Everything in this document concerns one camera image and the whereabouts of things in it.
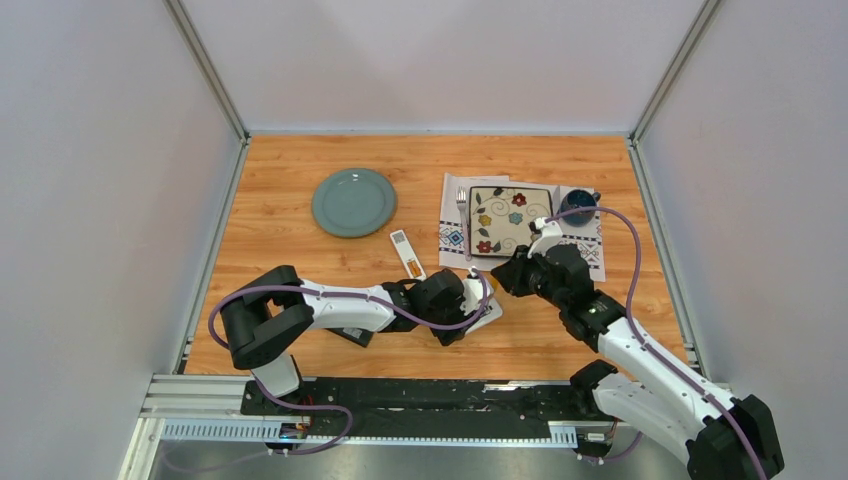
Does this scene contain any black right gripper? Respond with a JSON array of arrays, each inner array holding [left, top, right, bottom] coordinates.
[[489, 245, 565, 312]]

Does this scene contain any long white remote control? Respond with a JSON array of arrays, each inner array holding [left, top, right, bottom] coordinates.
[[390, 230, 427, 280]]

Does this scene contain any short white remote control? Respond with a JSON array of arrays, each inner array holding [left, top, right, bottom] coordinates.
[[465, 298, 503, 334]]

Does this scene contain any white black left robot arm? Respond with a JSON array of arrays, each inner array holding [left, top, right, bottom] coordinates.
[[208, 265, 493, 415]]

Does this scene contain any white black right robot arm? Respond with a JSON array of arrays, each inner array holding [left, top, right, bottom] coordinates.
[[492, 245, 785, 479]]

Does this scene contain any black remote control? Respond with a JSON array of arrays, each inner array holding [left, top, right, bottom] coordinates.
[[330, 328, 374, 348]]

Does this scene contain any floral square ceramic plate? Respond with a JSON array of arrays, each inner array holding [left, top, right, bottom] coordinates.
[[469, 186, 552, 258]]

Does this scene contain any white patterned placemat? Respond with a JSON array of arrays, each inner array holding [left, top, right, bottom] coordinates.
[[438, 173, 595, 271]]

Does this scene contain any dark blue mug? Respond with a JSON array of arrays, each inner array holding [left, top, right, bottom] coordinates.
[[559, 189, 602, 227]]

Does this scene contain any silver fork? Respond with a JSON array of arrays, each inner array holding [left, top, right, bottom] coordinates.
[[456, 186, 472, 262]]

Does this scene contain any teal round plate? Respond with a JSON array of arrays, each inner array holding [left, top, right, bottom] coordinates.
[[311, 168, 398, 238]]

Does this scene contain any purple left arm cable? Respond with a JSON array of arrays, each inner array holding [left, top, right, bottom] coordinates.
[[207, 268, 493, 352]]

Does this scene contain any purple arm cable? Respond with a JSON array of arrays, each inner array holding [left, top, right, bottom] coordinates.
[[543, 206, 770, 480], [207, 268, 493, 352]]

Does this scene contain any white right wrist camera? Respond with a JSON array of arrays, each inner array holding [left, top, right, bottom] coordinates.
[[527, 217, 563, 258]]

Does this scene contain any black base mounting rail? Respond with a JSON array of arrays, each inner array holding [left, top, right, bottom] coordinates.
[[240, 377, 620, 457]]

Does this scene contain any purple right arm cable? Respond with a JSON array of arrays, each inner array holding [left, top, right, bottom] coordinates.
[[543, 206, 770, 480]]

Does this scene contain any aluminium frame rail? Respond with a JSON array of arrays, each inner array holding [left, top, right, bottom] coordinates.
[[140, 374, 252, 419]]

